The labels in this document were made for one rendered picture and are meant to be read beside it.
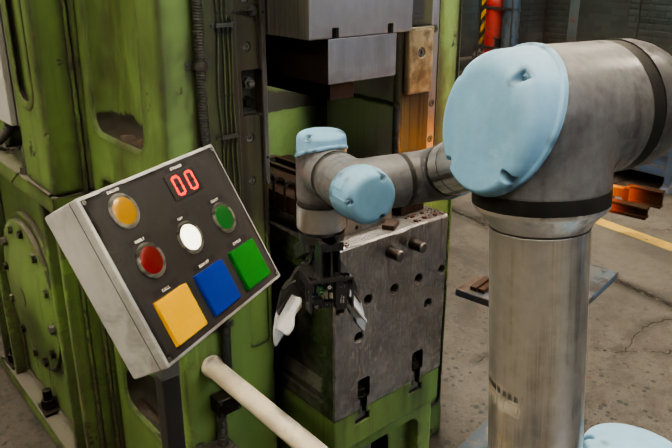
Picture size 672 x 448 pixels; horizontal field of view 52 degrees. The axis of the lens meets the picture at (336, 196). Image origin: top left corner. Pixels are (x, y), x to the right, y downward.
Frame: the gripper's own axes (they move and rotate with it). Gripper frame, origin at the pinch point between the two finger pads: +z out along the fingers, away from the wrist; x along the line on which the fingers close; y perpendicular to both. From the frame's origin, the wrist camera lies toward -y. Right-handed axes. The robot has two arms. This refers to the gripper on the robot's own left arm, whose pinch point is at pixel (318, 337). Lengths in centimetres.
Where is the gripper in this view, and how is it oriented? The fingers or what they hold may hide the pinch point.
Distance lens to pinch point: 116.0
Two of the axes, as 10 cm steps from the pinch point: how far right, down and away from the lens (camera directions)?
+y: 3.1, 3.1, -9.0
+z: 0.0, 9.4, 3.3
